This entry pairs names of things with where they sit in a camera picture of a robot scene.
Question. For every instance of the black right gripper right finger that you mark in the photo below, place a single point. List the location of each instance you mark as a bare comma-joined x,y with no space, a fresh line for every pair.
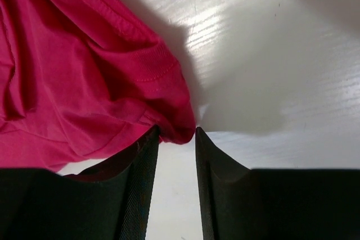
241,203

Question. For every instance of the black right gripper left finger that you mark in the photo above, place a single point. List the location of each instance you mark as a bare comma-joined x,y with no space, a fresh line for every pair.
109,200

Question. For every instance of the magenta t shirt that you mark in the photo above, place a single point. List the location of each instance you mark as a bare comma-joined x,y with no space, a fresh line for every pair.
84,79

